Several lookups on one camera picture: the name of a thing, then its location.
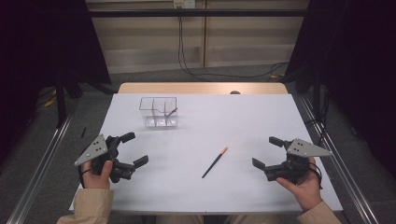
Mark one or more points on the black stand post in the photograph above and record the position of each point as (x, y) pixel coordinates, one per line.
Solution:
(316, 93)

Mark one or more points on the black curtain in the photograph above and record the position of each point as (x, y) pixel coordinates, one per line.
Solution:
(358, 62)
(46, 40)

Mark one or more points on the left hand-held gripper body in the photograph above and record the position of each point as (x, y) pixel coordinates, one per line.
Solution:
(115, 165)

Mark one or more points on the white table cover sheet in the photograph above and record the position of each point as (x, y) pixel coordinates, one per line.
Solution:
(224, 118)

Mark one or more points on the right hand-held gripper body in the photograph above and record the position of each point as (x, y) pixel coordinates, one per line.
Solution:
(289, 168)

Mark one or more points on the wooden table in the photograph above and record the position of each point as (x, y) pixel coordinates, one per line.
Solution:
(186, 88)

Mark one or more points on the person's left hand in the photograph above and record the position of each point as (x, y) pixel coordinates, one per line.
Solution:
(96, 180)

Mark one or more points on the black horizontal frame bar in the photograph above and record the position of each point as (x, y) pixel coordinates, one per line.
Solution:
(218, 13)

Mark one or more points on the black pencil with orange end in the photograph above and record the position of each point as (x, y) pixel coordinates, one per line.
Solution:
(172, 112)
(214, 162)

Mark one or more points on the person's right hand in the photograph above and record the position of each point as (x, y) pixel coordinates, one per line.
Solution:
(306, 193)

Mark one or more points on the clear plastic organizer box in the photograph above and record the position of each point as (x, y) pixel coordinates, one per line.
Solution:
(157, 119)

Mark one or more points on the black stand leg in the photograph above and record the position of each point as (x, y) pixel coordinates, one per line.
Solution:
(60, 99)

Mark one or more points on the aluminium frame rail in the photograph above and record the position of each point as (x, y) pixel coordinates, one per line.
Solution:
(40, 168)
(355, 193)

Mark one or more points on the white wall socket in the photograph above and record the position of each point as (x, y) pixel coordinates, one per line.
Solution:
(184, 3)

